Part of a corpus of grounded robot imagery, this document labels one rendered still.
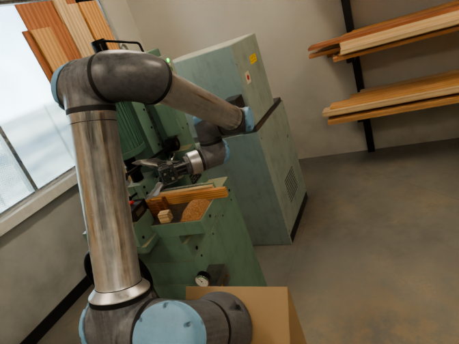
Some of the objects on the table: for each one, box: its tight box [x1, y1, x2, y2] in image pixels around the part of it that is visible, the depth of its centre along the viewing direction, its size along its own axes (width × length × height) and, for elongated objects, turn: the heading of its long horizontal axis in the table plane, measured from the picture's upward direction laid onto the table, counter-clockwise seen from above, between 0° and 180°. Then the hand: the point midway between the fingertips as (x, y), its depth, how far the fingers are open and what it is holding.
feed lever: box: [125, 134, 180, 181], centre depth 141 cm, size 36×5×32 cm
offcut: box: [158, 210, 173, 223], centre depth 140 cm, size 4×3×4 cm
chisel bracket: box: [127, 171, 158, 200], centre depth 156 cm, size 7×14×8 cm, turn 19°
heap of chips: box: [180, 199, 212, 222], centre depth 140 cm, size 9×14×4 cm, turn 19°
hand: (137, 181), depth 133 cm, fingers closed on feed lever, 14 cm apart
